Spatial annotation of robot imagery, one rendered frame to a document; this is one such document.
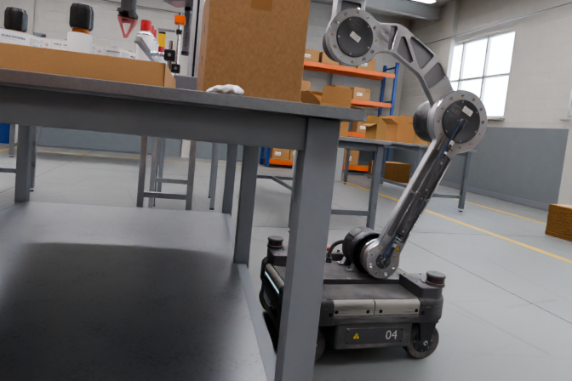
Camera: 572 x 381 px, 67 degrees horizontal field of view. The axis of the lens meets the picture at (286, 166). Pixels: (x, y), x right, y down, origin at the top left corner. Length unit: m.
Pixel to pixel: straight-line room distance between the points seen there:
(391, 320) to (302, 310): 0.80
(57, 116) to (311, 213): 0.45
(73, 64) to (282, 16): 0.53
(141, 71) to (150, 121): 0.08
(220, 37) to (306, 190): 0.46
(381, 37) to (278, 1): 0.63
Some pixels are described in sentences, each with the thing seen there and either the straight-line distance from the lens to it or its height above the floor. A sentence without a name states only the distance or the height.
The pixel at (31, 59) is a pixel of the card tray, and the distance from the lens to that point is 0.78.
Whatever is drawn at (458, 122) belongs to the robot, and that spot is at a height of 0.88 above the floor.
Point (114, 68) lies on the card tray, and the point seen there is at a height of 0.85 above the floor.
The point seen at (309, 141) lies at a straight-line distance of 0.75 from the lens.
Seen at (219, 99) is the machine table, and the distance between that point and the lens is 0.70.
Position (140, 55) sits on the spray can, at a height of 0.97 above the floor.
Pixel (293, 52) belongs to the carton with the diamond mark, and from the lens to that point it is 1.09.
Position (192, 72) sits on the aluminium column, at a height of 0.99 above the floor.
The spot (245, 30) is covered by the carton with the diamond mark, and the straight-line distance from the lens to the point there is 1.07.
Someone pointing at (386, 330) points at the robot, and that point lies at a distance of 1.61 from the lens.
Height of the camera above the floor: 0.78
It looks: 5 degrees down
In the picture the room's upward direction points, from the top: 6 degrees clockwise
